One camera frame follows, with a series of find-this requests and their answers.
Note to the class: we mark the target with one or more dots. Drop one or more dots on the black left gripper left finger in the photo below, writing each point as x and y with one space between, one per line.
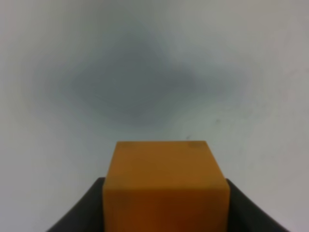
86 215

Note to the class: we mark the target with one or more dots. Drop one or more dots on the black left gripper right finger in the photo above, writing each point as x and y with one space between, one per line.
245 216

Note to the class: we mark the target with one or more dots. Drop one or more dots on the orange block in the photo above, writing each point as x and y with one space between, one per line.
174 186

